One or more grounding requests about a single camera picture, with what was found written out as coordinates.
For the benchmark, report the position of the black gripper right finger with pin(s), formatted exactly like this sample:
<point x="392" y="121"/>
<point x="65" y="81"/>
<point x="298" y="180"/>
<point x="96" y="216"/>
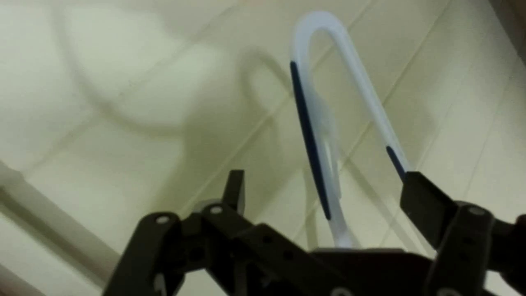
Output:
<point x="466" y="241"/>

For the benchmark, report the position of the white plastic clothes hanger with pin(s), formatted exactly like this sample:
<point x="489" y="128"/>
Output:
<point x="356" y="83"/>

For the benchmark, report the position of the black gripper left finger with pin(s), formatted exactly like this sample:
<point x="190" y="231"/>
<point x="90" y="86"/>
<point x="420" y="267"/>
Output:
<point x="219" y="253"/>

